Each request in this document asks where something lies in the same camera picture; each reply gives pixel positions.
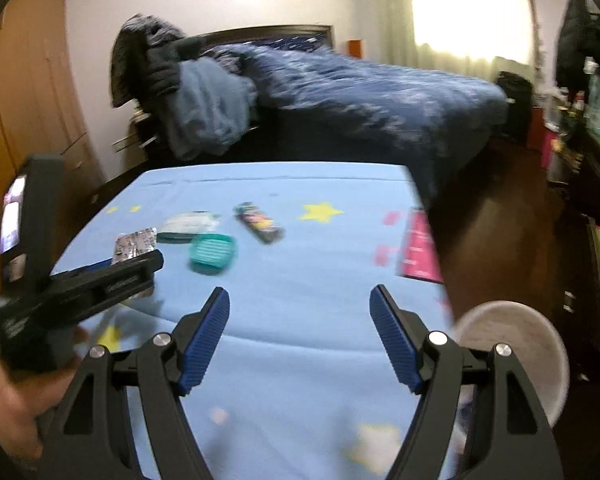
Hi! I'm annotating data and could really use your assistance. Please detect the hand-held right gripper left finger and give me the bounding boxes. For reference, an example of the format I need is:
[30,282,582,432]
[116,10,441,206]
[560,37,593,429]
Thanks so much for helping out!
[47,286,231,480]

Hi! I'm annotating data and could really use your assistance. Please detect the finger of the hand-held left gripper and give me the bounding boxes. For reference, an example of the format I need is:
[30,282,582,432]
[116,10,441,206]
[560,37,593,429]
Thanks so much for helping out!
[49,249,166,330]

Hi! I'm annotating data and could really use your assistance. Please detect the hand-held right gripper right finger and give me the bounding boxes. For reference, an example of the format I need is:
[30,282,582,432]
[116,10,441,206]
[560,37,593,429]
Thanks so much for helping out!
[369,284,567,480]

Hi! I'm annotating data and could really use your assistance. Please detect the silver foil wrapper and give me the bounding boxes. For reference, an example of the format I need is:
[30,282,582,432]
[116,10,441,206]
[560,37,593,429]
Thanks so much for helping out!
[111,227,160,267]

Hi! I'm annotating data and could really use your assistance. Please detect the teal plastic container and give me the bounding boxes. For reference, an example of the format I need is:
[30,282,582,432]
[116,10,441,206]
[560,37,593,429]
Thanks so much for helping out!
[187,233,240,277]

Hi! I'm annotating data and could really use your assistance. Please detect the white and teal wrapper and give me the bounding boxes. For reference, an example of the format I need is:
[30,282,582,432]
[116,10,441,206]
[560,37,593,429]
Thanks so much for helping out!
[157,211,222,242]

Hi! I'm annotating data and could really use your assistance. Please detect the white plastic bin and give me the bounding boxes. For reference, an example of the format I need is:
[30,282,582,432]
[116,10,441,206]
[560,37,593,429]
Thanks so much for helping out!
[450,301,571,431]

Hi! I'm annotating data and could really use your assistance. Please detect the dark colourful snack wrapper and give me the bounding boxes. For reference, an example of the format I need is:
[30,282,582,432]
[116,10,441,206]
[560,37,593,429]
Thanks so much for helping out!
[232,202,287,246]

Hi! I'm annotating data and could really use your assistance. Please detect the person's left hand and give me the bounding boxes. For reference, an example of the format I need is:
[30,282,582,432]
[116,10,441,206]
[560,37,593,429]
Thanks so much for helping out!
[0,327,90,461]

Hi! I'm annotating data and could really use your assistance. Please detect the light blue printed tablecloth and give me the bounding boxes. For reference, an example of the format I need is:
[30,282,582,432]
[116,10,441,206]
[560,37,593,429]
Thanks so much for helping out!
[47,161,456,480]

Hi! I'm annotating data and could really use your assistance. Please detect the wooden wardrobe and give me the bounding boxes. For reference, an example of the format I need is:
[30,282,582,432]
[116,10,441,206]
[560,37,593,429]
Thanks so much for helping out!
[0,0,106,291]

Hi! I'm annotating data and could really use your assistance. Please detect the light blue fleece blanket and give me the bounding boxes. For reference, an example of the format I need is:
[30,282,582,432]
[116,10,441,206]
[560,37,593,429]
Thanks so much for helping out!
[165,57,261,161]

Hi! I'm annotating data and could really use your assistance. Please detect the pile of dark clothes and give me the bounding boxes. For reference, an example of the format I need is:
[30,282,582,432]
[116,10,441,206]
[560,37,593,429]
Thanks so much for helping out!
[109,14,206,111]

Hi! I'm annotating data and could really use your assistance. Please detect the dark wooden dresser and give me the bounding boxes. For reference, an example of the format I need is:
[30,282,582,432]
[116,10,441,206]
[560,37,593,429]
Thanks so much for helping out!
[547,105,600,351]

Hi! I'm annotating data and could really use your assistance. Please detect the bed with blue duvet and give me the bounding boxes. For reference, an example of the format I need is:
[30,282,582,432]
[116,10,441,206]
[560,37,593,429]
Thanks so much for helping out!
[192,24,510,211]

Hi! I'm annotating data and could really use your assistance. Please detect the pink storage container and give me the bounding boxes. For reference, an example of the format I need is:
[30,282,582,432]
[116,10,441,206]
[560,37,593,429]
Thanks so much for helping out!
[527,107,561,170]

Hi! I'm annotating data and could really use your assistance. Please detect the black suitcase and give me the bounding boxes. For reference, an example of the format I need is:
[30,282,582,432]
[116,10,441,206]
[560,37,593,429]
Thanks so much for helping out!
[495,71,535,147]

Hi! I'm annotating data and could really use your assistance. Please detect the sheer window curtain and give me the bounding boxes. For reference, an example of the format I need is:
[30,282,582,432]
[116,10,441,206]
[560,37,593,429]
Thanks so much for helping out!
[384,0,546,78]

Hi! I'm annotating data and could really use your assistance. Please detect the hanging black coat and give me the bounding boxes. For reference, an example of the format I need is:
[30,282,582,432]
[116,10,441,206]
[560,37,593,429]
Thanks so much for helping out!
[555,0,600,92]

